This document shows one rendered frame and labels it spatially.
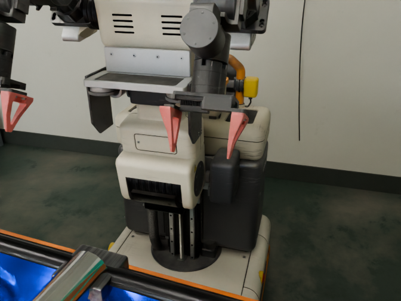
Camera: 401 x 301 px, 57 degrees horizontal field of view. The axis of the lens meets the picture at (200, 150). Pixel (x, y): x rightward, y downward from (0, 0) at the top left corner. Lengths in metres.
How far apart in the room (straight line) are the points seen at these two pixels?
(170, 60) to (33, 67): 2.17
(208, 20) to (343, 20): 1.76
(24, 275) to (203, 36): 0.40
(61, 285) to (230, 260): 1.28
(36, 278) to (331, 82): 2.19
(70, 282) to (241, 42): 0.74
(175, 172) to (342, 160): 1.68
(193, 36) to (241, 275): 1.03
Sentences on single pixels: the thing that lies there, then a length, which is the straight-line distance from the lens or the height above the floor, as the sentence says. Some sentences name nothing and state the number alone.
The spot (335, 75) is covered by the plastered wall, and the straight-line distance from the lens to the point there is 2.33.
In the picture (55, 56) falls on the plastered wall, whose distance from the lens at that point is 2.86.
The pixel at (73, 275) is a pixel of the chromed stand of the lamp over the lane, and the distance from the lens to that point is 0.22.
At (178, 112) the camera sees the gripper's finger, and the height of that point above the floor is 1.05.
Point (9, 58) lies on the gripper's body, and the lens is 0.83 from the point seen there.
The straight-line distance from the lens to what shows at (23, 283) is 0.26.
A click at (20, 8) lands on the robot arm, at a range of 0.83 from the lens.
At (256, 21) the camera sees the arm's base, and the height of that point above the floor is 1.17.
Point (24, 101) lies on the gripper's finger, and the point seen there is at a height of 1.04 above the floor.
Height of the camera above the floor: 1.27
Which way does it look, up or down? 26 degrees down
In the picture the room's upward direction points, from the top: straight up
